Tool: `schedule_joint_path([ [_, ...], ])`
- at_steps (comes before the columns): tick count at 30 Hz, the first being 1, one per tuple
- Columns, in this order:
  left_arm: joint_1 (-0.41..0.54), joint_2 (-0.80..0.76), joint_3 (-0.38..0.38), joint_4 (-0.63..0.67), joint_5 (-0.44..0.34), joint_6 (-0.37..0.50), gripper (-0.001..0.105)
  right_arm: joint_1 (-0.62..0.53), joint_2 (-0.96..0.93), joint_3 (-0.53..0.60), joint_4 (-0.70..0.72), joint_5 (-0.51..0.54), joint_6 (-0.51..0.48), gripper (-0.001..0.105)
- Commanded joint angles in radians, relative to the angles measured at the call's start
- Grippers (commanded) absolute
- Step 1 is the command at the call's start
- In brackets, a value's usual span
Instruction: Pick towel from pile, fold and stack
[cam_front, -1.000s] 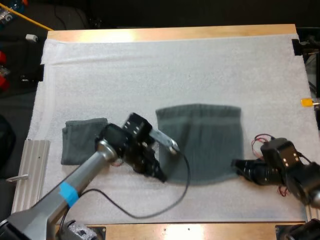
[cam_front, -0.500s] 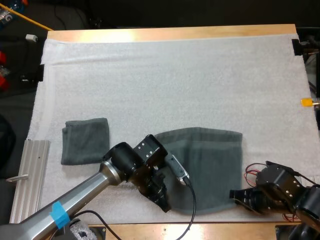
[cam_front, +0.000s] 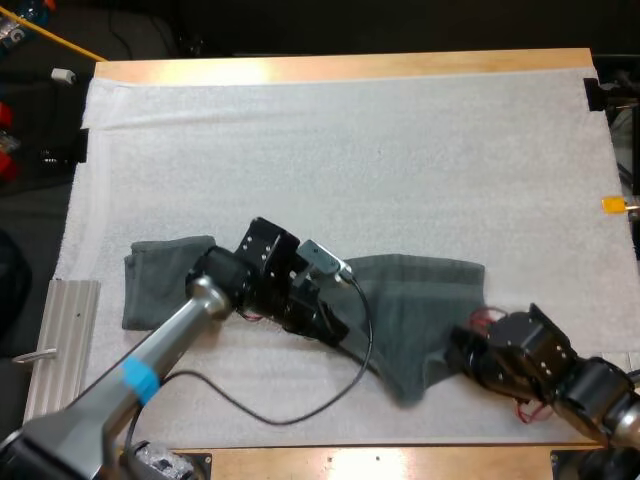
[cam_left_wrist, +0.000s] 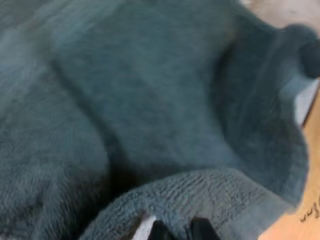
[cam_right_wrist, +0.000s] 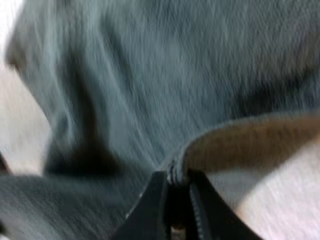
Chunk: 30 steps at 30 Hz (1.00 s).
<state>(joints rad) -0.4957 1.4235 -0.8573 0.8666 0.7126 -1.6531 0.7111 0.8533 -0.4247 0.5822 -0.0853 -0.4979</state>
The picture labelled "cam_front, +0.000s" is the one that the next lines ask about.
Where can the grey-green towel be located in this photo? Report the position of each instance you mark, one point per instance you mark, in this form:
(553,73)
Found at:
(415,310)
(155,280)

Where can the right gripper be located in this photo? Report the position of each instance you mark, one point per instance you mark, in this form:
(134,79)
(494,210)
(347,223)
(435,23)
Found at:
(475,357)

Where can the orange table clamp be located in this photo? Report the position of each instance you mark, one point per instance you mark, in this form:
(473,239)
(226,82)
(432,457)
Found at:
(614,205)

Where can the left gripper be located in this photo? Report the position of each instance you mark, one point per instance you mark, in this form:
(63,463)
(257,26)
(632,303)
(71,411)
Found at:
(295,305)

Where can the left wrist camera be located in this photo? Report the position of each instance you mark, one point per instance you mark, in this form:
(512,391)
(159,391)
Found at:
(322,261)

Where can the dark table clamp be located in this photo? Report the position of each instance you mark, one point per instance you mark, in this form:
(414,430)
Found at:
(595,95)
(82,145)

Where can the ribbed aluminium rail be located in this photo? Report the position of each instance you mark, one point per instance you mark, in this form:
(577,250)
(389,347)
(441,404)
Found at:
(62,345)

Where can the folded grey-green towel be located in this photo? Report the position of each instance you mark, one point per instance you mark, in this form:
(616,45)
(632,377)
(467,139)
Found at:
(155,280)

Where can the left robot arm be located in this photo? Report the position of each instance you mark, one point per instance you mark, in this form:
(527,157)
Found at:
(175,340)

